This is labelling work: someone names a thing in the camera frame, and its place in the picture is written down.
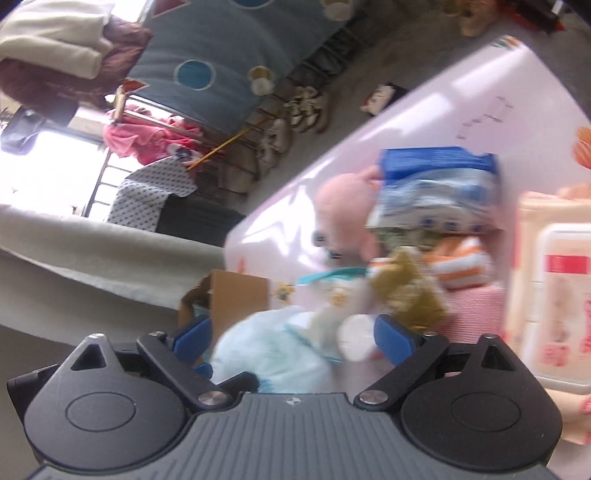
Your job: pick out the light blue plush toy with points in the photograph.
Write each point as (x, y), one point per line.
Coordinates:
(272, 355)

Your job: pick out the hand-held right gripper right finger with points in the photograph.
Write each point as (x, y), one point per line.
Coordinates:
(392, 339)

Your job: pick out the white fleece blanket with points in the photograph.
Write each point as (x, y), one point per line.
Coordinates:
(92, 267)

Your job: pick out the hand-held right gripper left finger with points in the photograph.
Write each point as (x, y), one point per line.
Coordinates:
(194, 332)

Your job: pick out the blue blanket with circles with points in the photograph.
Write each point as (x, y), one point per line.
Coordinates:
(231, 46)

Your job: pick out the tan plush slippers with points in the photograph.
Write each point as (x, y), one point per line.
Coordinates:
(471, 18)

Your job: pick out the yellow stick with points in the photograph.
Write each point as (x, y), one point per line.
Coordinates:
(221, 147)

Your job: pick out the white flat sneaker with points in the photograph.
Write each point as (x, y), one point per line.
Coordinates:
(268, 157)
(278, 134)

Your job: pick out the black cabinet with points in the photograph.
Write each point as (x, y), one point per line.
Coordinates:
(198, 221)

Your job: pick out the cardboard box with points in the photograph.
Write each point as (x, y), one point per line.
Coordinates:
(240, 295)

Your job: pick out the orange striped rolled towel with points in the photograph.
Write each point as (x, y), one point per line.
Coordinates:
(461, 268)

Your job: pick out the white folded cloth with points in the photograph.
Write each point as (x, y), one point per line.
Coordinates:
(51, 37)

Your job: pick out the wet wipes pack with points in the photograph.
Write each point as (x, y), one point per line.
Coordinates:
(554, 300)

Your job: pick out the white dotted cloth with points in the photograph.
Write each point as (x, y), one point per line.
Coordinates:
(143, 198)

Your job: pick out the small red white pouch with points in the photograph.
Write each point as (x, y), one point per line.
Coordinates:
(383, 98)

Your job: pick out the white chunky sneaker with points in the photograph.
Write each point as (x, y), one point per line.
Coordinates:
(302, 99)
(314, 120)

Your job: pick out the pink clothes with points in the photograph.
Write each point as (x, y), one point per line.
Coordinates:
(138, 138)

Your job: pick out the pink checkered cloth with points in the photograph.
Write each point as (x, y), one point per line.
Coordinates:
(475, 314)

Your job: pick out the black bag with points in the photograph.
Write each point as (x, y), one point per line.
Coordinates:
(21, 131)

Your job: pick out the blue tissue pack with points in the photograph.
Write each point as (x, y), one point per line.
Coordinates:
(438, 184)

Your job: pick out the gold foil packet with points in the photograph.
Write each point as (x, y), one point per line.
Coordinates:
(406, 286)

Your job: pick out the pink plush toy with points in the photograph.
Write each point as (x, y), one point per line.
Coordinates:
(344, 207)

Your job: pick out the brown fuzzy cloth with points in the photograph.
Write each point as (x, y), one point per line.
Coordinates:
(55, 90)

